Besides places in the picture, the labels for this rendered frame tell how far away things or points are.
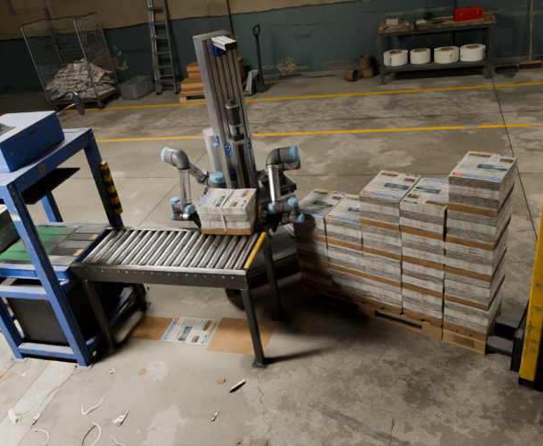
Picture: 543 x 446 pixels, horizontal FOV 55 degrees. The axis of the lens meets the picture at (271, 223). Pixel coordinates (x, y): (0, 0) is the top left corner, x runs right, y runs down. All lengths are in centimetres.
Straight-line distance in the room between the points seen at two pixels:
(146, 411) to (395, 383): 167
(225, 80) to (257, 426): 247
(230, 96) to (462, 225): 198
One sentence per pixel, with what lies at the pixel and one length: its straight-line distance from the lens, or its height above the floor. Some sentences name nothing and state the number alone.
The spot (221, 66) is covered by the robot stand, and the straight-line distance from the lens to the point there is 404.
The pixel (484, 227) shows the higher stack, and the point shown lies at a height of 99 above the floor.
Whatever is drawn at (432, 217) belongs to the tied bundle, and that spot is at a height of 99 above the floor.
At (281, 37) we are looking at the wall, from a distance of 1036.
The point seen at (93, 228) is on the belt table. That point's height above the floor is 80.
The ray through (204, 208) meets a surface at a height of 102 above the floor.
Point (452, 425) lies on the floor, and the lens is 343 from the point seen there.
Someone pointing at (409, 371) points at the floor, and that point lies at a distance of 369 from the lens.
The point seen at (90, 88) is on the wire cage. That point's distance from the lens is 1101.
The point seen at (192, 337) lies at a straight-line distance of 417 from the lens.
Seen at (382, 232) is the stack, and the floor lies 80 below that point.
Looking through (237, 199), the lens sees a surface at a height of 103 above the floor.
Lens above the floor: 268
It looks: 30 degrees down
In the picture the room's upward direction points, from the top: 9 degrees counter-clockwise
